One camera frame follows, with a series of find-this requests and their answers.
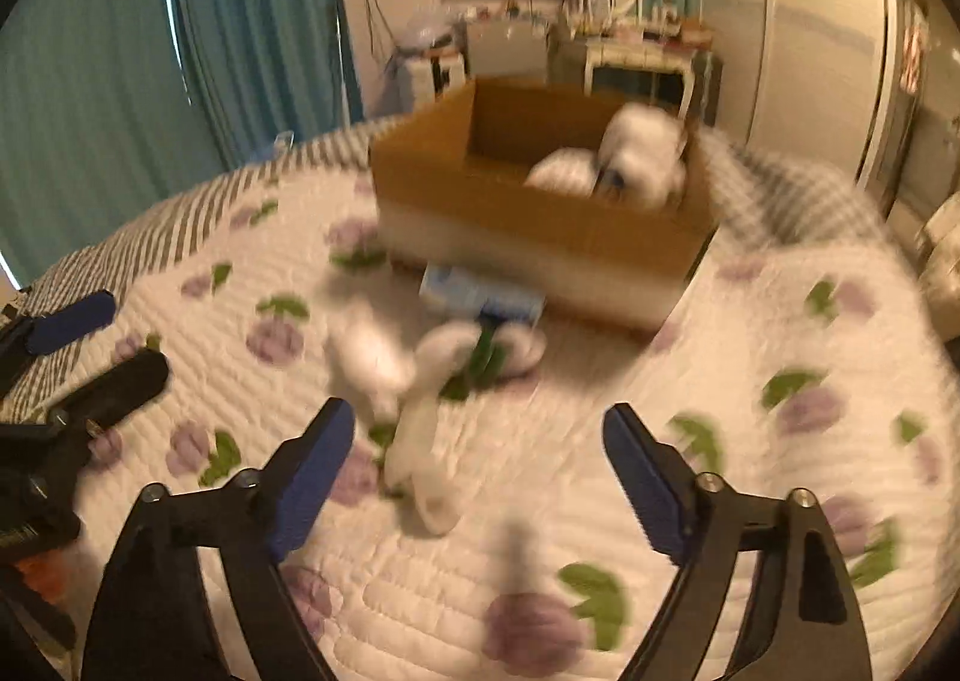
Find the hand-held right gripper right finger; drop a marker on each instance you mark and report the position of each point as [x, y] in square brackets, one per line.
[645, 478]

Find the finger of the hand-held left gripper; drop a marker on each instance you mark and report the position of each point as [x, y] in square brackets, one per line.
[112, 388]
[71, 321]

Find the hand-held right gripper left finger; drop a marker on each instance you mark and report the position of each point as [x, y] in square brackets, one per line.
[315, 478]

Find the long white plush toy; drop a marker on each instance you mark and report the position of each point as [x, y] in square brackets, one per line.
[424, 441]

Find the small white plush toy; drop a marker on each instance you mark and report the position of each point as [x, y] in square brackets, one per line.
[371, 358]

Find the white and green plush toy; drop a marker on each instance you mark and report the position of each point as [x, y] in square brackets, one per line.
[517, 351]

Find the brown cardboard box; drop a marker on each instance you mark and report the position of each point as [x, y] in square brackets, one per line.
[525, 223]

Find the round white plush toy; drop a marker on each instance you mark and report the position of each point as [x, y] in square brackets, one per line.
[562, 171]

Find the large white plush toy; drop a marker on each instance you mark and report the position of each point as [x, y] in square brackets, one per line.
[641, 148]

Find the white floral quilt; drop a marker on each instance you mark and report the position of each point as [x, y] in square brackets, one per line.
[525, 471]

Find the grey striped bedsheet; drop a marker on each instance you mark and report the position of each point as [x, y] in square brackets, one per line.
[172, 223]

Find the blue tissue packet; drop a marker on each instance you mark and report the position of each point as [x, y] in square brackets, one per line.
[465, 291]

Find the wide teal curtain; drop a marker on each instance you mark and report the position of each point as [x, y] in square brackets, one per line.
[150, 51]

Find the grey checked blanket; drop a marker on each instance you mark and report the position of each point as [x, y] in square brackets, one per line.
[787, 193]

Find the white dressing table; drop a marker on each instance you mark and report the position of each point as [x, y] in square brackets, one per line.
[637, 55]

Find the white plastic bag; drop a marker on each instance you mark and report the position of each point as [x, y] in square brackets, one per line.
[420, 62]

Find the white low cabinet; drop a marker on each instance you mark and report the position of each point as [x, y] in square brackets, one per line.
[506, 47]

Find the white wardrobe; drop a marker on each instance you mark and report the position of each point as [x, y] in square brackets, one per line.
[810, 36]

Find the red door ornament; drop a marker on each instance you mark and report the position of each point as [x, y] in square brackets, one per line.
[913, 58]

